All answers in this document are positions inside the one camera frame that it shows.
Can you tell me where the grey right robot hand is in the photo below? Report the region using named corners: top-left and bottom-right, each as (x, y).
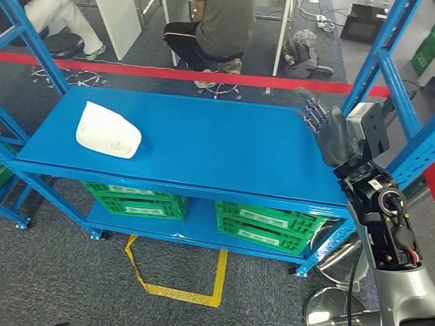
top-left (295, 88), bottom-right (361, 168)

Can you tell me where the white plastic shell part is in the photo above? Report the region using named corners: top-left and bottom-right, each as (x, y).
top-left (75, 101), bottom-right (143, 160)

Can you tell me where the grey backpack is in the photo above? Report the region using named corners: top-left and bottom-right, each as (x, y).
top-left (281, 29), bottom-right (335, 79)

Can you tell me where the black flat box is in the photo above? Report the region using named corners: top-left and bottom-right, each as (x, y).
top-left (340, 3), bottom-right (389, 46)

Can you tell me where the red barrier belt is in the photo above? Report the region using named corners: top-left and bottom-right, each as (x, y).
top-left (423, 162), bottom-right (435, 202)
top-left (0, 52), bottom-right (390, 99)

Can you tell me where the yellow floor tape outline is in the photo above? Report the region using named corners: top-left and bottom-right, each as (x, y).
top-left (125, 234), bottom-right (229, 309)

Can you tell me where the white desk panel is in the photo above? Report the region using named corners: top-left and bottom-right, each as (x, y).
top-left (95, 0), bottom-right (143, 62)

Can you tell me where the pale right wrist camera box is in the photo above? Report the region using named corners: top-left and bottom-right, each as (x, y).
top-left (346, 102), bottom-right (391, 159)

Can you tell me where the chrome stanchion post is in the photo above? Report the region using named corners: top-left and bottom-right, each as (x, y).
top-left (314, 234), bottom-right (370, 287)
top-left (304, 287), bottom-right (382, 326)

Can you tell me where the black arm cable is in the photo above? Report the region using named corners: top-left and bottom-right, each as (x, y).
top-left (347, 244), bottom-right (364, 326)

